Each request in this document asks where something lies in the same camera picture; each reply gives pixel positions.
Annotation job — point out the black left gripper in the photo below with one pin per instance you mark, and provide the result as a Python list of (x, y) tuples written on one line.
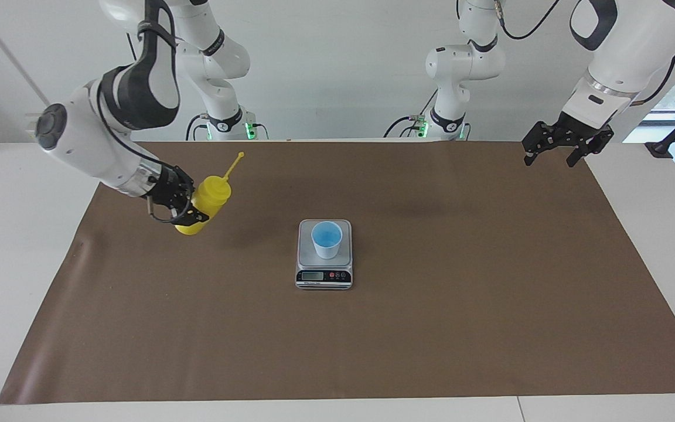
[(572, 135)]

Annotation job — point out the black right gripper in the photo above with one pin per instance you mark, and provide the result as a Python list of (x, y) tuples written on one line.
[(169, 189)]

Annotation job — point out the yellow squeeze bottle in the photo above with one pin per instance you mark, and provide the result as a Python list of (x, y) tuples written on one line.
[(211, 193)]

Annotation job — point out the light blue plastic cup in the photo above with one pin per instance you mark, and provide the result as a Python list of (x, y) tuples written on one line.
[(327, 249)]

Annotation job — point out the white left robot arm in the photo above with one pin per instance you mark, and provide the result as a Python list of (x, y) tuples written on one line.
[(636, 41)]

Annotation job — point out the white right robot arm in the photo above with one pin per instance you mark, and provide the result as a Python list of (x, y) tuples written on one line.
[(79, 135)]

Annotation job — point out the silver digital kitchen scale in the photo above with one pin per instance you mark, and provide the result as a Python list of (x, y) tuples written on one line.
[(343, 261)]

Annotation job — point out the brown paper table mat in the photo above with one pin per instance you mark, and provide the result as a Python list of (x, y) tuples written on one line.
[(431, 328)]

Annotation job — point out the white wall socket box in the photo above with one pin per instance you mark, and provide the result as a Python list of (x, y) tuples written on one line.
[(30, 132)]

